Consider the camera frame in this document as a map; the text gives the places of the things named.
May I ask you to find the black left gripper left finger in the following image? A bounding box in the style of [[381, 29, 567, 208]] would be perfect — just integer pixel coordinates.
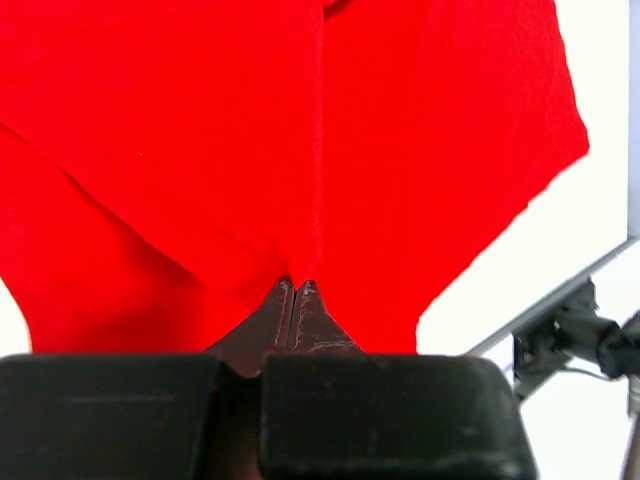
[[1, 280, 294, 479]]

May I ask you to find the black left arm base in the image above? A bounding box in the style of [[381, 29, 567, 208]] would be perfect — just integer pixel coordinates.
[[510, 282, 639, 479]]

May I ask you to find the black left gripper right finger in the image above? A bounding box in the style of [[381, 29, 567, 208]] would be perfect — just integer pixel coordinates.
[[258, 281, 536, 479]]

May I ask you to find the red t shirt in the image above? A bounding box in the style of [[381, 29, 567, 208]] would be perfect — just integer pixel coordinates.
[[1, 1, 589, 353]]

